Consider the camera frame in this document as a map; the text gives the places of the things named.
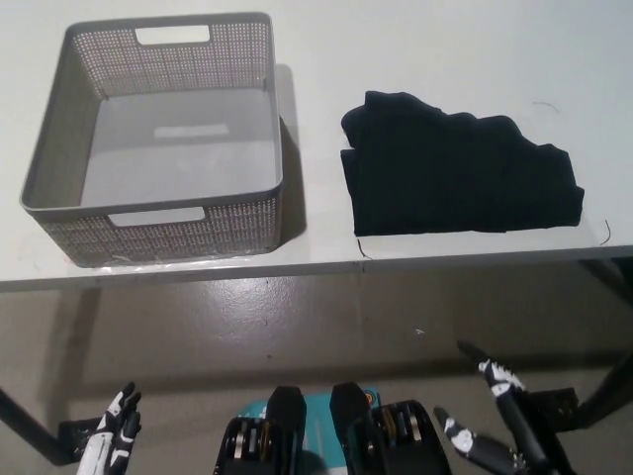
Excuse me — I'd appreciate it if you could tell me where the grey perforated plastic basket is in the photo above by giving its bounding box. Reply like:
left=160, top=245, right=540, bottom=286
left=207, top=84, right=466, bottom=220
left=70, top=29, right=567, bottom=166
left=18, top=11, right=285, bottom=269

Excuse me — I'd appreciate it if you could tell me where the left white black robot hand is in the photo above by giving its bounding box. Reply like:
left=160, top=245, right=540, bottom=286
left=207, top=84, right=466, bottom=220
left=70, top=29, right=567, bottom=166
left=73, top=380, right=144, bottom=475

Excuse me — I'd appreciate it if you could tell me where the black robot body block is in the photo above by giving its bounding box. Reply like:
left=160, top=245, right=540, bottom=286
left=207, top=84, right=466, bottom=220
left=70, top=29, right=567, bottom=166
left=329, top=381, right=450, bottom=475
left=215, top=385, right=309, bottom=475

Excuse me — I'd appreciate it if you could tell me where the black t-shirt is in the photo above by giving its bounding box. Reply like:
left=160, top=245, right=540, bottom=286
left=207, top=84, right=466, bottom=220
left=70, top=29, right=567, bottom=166
left=339, top=90, right=586, bottom=238

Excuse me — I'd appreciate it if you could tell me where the black table foot plate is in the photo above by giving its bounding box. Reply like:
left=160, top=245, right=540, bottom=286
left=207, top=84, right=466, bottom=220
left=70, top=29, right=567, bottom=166
left=56, top=418, right=109, bottom=467
left=522, top=387, right=581, bottom=428

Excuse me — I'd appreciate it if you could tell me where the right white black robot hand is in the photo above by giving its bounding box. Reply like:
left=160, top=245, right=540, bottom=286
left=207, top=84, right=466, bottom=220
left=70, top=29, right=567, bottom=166
left=433, top=338, right=578, bottom=475

